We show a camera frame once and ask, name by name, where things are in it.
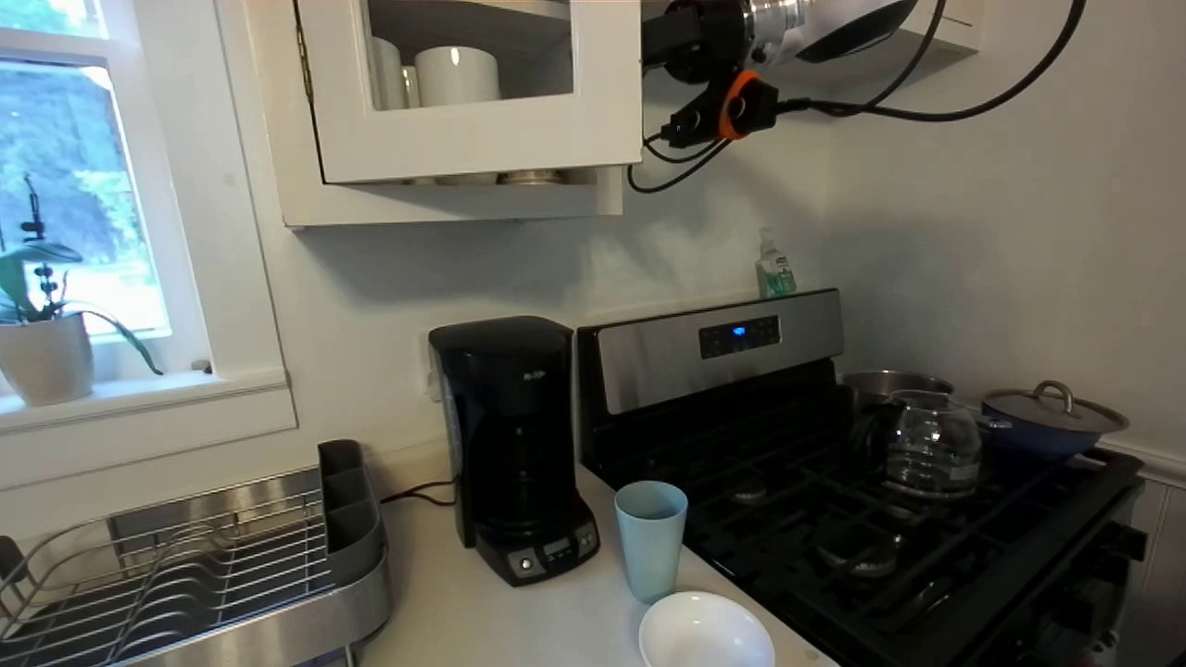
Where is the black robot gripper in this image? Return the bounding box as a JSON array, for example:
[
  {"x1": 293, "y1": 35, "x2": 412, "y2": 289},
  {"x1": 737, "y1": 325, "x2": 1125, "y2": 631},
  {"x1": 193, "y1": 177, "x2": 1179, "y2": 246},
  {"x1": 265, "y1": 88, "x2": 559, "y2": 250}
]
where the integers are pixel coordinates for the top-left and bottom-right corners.
[{"x1": 640, "y1": 0, "x2": 750, "y2": 85}]

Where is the stainless steel dish rack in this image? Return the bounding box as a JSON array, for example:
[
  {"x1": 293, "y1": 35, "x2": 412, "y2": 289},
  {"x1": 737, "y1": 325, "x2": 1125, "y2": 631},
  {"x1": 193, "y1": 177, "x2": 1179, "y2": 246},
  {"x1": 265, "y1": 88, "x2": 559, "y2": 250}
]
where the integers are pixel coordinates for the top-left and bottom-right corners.
[{"x1": 0, "y1": 441, "x2": 392, "y2": 667}]

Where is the green dish soap bottle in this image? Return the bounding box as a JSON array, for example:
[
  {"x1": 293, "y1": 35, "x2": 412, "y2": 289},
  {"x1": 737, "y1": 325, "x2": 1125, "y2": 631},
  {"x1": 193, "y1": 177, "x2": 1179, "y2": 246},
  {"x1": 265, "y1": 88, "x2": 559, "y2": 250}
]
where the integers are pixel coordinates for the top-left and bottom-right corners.
[{"x1": 755, "y1": 239, "x2": 799, "y2": 300}]

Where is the white potted plant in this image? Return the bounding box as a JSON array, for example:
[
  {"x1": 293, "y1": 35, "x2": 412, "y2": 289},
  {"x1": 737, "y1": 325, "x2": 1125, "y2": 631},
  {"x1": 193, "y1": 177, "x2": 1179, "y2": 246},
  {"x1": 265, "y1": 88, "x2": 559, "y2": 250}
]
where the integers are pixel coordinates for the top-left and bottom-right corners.
[{"x1": 0, "y1": 171, "x2": 169, "y2": 407}]

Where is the white bowl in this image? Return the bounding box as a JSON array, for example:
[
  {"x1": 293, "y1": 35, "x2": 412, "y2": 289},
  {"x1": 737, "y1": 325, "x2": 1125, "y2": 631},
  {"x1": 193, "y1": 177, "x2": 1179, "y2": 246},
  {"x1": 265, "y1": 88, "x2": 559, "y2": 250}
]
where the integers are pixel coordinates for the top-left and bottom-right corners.
[{"x1": 638, "y1": 594, "x2": 774, "y2": 667}]

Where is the glass coffee carafe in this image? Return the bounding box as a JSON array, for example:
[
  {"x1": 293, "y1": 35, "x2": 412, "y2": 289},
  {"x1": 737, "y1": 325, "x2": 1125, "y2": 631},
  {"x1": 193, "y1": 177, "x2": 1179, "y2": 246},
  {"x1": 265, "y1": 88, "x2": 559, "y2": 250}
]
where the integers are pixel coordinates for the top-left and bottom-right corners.
[{"x1": 865, "y1": 391, "x2": 984, "y2": 500}]

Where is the black gas stove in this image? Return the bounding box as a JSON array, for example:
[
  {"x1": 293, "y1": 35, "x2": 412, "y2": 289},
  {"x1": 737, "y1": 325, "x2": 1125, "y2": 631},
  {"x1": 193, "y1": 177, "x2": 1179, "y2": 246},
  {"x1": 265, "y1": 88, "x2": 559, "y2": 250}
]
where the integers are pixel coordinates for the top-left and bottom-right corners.
[{"x1": 580, "y1": 289, "x2": 1146, "y2": 667}]

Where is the blue pot with lid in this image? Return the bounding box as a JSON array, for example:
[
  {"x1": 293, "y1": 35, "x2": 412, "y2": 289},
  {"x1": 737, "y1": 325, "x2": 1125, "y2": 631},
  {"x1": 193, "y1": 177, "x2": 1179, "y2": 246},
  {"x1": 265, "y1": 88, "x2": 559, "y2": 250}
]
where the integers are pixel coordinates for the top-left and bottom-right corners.
[{"x1": 984, "y1": 383, "x2": 1127, "y2": 458}]

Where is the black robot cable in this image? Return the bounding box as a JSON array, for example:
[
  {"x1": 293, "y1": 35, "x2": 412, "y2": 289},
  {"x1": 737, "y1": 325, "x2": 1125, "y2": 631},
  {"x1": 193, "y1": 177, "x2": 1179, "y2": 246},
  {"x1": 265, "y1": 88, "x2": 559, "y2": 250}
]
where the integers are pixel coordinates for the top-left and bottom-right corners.
[{"x1": 622, "y1": 0, "x2": 1090, "y2": 198}]

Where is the light blue plastic cup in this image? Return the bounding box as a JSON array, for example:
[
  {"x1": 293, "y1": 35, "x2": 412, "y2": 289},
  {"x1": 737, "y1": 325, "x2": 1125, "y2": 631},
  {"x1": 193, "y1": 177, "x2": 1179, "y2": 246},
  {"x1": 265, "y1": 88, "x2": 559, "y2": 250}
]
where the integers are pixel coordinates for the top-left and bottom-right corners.
[{"x1": 615, "y1": 481, "x2": 691, "y2": 603}]

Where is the white glass cupboard door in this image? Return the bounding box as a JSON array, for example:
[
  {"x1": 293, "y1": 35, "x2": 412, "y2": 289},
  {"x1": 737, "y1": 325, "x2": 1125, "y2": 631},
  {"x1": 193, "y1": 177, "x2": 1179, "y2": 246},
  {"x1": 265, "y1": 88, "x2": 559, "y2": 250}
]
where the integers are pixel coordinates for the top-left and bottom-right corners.
[{"x1": 293, "y1": 0, "x2": 640, "y2": 185}]

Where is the black coffee maker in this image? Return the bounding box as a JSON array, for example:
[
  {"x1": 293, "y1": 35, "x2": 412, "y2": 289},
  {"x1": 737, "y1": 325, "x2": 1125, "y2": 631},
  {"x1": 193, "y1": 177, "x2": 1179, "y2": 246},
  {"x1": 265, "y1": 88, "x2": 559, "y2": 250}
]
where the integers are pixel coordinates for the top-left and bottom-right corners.
[{"x1": 430, "y1": 316, "x2": 601, "y2": 586}]

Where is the white window frame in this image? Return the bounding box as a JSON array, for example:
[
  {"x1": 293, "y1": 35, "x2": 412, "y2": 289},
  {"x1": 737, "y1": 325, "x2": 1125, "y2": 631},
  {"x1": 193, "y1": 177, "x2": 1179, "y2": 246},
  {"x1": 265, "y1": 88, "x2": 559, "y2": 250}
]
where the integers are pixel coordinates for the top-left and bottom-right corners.
[{"x1": 0, "y1": 0, "x2": 293, "y2": 488}]

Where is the stainless steel pot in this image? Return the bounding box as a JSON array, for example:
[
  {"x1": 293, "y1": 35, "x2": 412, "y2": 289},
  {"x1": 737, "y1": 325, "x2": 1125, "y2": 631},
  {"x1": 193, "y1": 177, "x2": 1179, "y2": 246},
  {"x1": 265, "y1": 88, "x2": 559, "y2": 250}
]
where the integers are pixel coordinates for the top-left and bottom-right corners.
[{"x1": 843, "y1": 372, "x2": 948, "y2": 413}]

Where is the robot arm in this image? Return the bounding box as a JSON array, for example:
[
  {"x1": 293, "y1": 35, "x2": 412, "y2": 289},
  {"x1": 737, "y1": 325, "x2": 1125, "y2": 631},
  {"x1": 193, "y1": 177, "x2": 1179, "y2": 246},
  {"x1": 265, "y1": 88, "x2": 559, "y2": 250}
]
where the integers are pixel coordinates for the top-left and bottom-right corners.
[{"x1": 640, "y1": 0, "x2": 917, "y2": 85}]

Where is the white wall cupboard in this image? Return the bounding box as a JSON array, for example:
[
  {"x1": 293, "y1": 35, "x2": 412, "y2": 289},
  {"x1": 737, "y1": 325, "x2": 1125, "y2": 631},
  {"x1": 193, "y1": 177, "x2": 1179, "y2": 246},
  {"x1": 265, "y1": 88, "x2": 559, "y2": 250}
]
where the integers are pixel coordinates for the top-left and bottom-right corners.
[{"x1": 217, "y1": 0, "x2": 631, "y2": 229}]

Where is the white mug in cupboard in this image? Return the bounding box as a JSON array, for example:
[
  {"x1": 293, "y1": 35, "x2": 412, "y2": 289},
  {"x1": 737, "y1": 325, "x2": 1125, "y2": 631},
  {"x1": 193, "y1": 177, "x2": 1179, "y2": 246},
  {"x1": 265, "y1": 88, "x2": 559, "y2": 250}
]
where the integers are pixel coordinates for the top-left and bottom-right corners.
[{"x1": 416, "y1": 46, "x2": 501, "y2": 109}]

